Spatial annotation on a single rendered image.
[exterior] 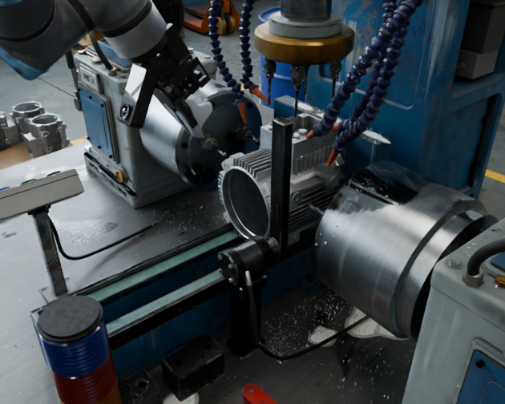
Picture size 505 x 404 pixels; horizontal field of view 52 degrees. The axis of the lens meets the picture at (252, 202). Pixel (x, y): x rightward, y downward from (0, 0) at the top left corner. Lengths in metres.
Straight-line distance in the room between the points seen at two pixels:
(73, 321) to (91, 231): 0.88
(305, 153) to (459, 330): 0.46
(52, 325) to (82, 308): 0.03
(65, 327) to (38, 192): 0.56
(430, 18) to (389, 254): 0.46
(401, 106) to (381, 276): 0.44
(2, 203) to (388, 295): 0.69
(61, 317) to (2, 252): 0.87
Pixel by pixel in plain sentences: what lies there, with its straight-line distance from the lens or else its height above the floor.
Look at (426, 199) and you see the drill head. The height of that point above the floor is 1.16.
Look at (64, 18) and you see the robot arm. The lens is 0.76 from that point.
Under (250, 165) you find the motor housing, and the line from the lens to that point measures 0.98.
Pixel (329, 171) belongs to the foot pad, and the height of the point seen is 1.08.
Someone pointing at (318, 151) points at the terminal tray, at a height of 1.11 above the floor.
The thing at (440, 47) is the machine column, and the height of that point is 1.31.
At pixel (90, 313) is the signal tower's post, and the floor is 1.22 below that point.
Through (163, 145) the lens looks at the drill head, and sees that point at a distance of 1.19.
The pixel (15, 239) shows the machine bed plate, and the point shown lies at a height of 0.80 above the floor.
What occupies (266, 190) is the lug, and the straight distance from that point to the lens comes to 0.95.
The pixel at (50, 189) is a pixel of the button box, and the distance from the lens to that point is 1.06.
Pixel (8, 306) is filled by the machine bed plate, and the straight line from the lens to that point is 1.23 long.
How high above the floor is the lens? 1.57
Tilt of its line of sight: 32 degrees down
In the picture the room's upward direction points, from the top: straight up
